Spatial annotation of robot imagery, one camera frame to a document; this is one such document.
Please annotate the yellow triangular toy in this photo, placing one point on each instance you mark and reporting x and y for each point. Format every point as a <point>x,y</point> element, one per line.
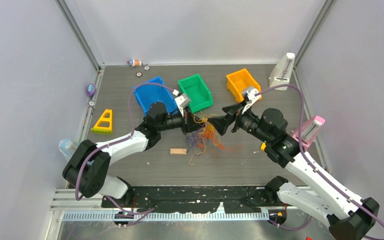
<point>263,146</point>
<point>104,124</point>

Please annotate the white metronome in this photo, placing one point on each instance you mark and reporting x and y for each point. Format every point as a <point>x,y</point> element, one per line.
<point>282,72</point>

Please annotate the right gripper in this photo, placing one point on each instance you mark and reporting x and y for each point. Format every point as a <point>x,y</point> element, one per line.
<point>221,123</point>

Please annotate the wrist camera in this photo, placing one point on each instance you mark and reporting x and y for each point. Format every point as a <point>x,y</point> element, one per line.
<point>182,101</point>
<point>251,96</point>

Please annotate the blue plastic bin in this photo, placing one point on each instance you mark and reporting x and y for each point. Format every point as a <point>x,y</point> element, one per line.
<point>148,94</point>

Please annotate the yellow triangular toy right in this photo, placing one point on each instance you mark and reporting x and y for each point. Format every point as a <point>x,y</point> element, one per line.
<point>263,146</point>

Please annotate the wooden block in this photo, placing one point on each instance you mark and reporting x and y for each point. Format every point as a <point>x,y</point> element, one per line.
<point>178,151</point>

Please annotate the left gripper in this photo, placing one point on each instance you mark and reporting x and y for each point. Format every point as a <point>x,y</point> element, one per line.
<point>188,124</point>

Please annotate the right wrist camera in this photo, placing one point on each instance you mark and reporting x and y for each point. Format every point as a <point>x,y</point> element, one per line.
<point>251,96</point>

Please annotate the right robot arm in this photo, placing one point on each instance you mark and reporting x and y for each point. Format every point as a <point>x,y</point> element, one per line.
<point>346,214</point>

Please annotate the clear blue plastic container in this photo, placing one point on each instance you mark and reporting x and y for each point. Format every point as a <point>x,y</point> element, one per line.
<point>67,147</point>

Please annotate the small gear piece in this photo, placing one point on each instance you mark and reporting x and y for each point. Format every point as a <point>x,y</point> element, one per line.
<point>146,68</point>

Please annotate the small toy figurine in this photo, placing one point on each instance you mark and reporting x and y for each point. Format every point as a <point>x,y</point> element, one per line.
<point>134,63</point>

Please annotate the green plastic bin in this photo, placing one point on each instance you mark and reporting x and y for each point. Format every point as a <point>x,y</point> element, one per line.
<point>198,92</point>

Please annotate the purple round toy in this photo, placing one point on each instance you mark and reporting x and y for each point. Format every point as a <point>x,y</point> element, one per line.
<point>91,90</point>

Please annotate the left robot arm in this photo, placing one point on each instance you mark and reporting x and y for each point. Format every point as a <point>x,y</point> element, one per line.
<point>88,162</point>

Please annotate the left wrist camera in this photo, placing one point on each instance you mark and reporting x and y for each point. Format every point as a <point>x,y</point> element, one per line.
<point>182,101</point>

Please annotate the yellow triangular toy left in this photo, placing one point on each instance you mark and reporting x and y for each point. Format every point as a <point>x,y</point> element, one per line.
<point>104,124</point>

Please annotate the pink metronome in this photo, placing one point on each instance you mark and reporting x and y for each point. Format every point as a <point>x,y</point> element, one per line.
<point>310,130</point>

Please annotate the orange plastic bin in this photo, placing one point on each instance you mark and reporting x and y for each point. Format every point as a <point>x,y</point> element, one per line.
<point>238,81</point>

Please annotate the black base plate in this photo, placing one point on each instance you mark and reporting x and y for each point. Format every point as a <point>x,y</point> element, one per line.
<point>196,199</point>

